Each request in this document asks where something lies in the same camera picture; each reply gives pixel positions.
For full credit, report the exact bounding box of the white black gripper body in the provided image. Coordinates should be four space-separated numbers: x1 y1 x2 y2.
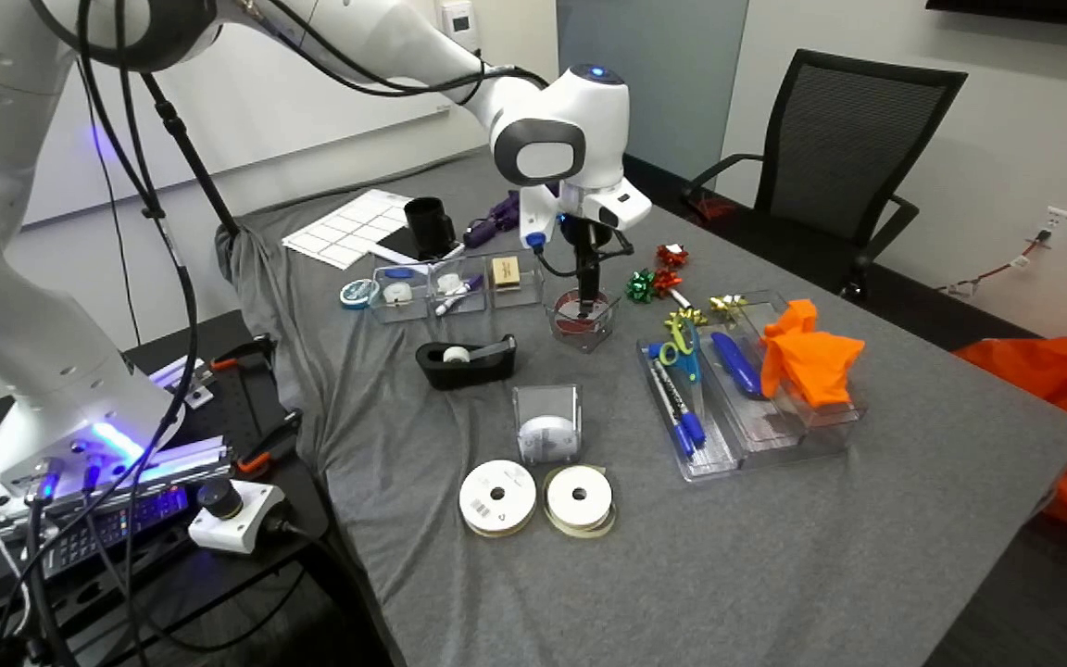
520 180 651 252

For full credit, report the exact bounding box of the white and red disc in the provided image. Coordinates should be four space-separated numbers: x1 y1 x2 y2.
556 310 612 342

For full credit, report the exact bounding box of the small clear square container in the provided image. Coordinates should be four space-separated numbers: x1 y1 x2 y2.
547 291 614 347

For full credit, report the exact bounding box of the red green gift bow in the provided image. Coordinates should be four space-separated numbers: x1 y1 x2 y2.
627 240 691 302

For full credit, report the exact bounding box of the purple black marker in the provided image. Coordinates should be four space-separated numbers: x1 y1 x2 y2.
462 198 520 249

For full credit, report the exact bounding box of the tan eraser block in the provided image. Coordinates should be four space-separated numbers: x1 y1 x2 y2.
491 256 523 289

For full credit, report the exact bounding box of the clear three-compartment organizer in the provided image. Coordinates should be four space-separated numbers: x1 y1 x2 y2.
370 256 540 321

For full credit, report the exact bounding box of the gold gift bow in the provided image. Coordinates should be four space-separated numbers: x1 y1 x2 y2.
708 291 750 321

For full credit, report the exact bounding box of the black cylinder cup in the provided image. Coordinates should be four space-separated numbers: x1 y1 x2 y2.
405 198 456 261

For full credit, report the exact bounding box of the blue marker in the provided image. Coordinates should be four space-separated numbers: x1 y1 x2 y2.
713 328 765 399

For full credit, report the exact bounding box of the small clear acrylic box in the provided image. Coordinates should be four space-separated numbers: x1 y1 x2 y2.
512 386 583 464

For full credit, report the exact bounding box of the black tape dispenser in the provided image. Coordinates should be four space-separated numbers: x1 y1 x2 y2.
417 338 520 390

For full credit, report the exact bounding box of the white roll in box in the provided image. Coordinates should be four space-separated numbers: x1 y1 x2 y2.
520 416 577 464

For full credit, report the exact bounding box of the blue plastic clip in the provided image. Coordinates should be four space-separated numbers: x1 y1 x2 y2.
378 267 417 281

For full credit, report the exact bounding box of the blue pen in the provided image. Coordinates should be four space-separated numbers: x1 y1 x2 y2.
649 363 692 464
656 363 704 447

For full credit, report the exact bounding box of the clear pen tray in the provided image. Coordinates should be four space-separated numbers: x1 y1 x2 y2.
639 342 736 487

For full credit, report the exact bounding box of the clear tray with orange fabric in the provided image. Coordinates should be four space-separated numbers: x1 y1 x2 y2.
701 298 862 454

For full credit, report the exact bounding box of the white label sheet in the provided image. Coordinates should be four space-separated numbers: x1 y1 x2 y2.
286 190 405 272

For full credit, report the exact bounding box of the white gold ribbon spool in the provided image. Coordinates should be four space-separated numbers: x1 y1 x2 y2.
546 464 614 537

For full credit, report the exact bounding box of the grey table cloth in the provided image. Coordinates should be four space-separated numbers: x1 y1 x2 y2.
229 198 1067 667

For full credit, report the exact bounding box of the orange fabric piece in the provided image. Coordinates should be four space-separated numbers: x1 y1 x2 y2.
759 301 862 406

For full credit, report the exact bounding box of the black office chair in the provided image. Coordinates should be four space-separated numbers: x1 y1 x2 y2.
681 49 969 301

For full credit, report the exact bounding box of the white emergency stop box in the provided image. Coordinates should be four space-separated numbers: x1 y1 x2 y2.
189 478 286 557

